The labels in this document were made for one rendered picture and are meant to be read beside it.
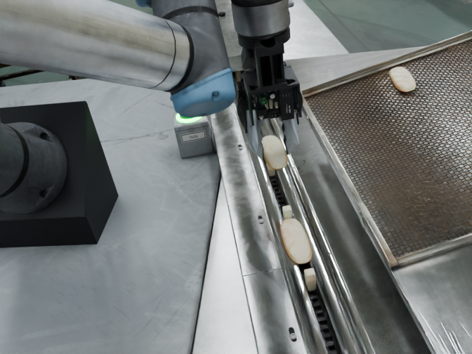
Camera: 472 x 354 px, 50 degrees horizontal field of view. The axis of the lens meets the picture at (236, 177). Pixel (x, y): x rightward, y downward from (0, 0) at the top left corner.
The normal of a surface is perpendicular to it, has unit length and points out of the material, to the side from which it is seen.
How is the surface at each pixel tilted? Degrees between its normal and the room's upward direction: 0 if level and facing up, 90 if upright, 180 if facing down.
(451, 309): 10
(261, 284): 0
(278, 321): 0
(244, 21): 90
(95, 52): 102
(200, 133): 90
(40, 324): 0
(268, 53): 90
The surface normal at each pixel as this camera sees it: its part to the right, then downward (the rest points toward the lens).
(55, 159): 0.88, -0.18
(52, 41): 0.68, 0.52
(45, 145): 0.79, -0.48
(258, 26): -0.11, 0.60
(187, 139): 0.14, 0.56
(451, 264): -0.30, -0.76
